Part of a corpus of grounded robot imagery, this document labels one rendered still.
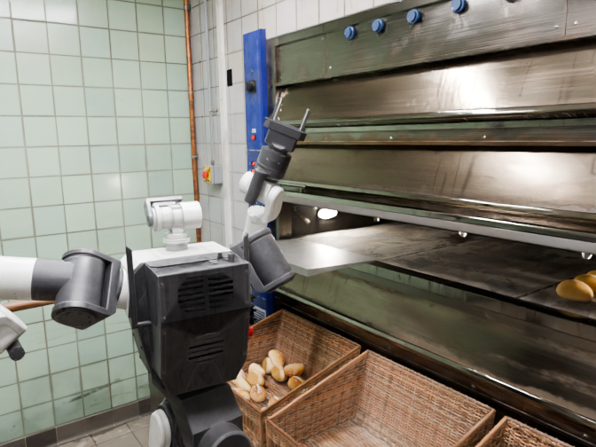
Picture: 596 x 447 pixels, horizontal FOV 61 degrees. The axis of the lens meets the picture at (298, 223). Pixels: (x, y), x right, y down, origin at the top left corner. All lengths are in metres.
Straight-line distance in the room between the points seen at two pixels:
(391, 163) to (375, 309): 0.56
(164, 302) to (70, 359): 2.14
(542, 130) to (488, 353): 0.68
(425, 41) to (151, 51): 1.78
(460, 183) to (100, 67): 2.06
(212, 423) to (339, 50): 1.43
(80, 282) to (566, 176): 1.19
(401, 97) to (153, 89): 1.69
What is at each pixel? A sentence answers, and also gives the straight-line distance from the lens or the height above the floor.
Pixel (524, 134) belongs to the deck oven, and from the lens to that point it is 1.52.
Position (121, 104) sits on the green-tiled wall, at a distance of 3.03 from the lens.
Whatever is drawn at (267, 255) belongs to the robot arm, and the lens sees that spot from 1.28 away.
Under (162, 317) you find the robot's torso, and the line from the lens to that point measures 1.07.
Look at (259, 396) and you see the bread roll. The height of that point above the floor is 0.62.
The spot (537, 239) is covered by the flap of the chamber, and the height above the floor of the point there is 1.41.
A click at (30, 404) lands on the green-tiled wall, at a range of 3.22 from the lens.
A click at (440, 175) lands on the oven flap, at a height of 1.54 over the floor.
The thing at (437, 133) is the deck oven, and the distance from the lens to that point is 1.69.
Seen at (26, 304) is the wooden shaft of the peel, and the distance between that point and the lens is 1.69.
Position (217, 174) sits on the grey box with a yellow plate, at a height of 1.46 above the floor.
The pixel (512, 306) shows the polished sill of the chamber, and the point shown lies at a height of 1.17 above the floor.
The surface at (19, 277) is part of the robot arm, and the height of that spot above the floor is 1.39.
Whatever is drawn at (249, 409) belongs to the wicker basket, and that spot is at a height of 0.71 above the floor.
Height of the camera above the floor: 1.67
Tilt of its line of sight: 10 degrees down
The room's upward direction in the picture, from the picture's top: 1 degrees counter-clockwise
